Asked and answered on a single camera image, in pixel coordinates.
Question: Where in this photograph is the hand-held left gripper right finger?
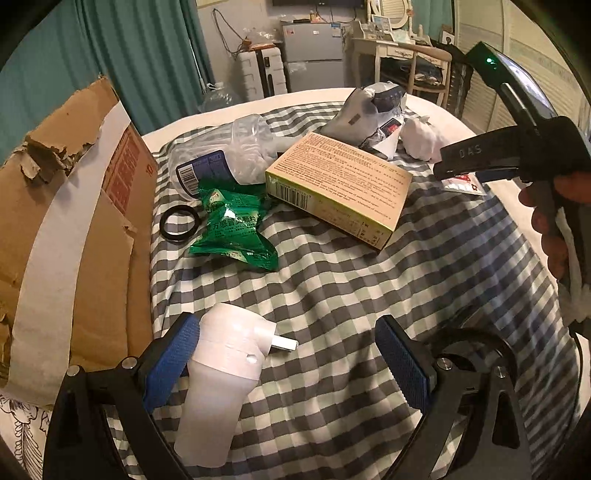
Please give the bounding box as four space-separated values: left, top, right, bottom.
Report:
375 315 534 480

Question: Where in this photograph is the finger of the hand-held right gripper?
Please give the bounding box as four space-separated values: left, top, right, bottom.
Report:
433 128 525 182

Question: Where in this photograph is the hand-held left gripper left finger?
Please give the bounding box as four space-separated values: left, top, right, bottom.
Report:
44 313 200 480

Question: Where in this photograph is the small red white sachet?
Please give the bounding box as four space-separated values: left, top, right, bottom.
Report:
441 174 488 197

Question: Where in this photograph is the white plug-in device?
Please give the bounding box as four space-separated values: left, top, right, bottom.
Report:
174 302 298 467

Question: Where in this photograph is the white tissue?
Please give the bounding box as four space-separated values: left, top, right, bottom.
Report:
401 115 451 162

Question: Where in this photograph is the grey plastic package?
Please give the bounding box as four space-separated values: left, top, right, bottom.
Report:
320 82 409 160

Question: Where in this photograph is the black rubber ring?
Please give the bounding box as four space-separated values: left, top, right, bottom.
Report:
160 206 200 243

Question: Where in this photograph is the beige carton box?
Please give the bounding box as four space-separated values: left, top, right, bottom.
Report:
264 131 413 251

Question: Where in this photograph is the green foil packet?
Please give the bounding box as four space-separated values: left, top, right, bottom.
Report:
189 178 279 271

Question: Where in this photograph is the brown cardboard box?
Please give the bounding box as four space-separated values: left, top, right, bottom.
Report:
0 76 160 407

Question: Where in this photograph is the clear plastic bottle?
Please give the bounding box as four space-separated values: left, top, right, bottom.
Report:
167 115 287 201

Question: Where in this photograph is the person's right hand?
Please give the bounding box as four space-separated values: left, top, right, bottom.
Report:
518 174 591 280

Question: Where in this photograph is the black shelf unit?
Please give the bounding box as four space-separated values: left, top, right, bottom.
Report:
447 60 476 123

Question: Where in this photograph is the wooden chair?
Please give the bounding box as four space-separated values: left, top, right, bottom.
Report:
379 44 453 109

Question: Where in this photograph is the checkered cloth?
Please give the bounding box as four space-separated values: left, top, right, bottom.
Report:
104 102 583 480

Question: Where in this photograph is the cream louvred wardrobe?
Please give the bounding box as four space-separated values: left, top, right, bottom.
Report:
452 0 591 139

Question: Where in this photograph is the cream dressing table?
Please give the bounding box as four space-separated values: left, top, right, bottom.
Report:
351 18 451 88

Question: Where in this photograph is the floral printed fabric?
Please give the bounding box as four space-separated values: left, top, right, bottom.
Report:
0 388 56 480

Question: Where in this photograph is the oval mirror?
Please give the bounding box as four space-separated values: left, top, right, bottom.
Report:
367 0 414 28

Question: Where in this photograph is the silver fridge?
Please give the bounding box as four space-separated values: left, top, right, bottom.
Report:
281 19 346 93

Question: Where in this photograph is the white suitcase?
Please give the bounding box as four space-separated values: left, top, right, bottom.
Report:
238 45 289 100

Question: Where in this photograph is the clear plastic bag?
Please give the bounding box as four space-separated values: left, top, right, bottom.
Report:
240 27 283 52

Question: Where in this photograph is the teal curtain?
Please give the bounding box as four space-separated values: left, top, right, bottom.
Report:
0 0 215 162

